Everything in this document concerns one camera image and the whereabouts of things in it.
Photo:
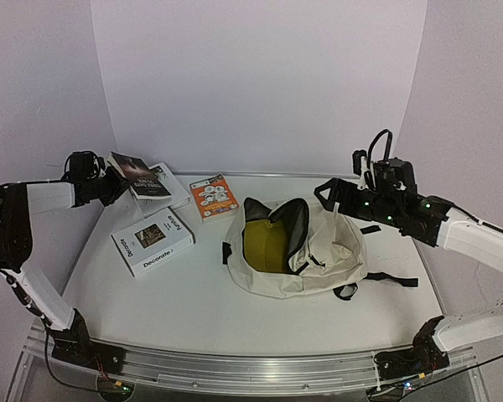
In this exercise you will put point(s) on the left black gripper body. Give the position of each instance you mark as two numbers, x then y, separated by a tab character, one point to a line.
106	188

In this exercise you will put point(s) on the yellow plastic folder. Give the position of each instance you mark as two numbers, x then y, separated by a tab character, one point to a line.
266	246

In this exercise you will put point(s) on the aluminium table edge rail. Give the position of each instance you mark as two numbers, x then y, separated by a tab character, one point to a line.
262	174

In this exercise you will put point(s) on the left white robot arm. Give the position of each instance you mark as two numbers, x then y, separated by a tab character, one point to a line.
18	203

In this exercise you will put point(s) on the black Three Days book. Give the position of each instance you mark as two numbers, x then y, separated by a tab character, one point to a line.
144	184

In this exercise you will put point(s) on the white palm leaf book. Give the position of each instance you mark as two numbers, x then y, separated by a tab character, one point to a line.
179	196

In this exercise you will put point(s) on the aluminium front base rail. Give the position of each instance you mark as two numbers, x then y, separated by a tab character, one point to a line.
135	373

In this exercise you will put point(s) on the orange comic book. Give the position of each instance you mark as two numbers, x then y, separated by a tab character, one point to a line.
214	198

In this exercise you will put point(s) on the beige canvas backpack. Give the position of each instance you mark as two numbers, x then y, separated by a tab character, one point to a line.
326	252

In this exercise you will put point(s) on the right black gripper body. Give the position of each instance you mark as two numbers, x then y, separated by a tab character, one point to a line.
340	198

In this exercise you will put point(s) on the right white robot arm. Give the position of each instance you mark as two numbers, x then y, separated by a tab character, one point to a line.
464	253

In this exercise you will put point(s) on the white Decorate furniture book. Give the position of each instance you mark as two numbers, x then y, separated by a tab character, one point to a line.
152	241

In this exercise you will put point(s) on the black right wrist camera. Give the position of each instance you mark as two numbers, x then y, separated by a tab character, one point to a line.
385	175

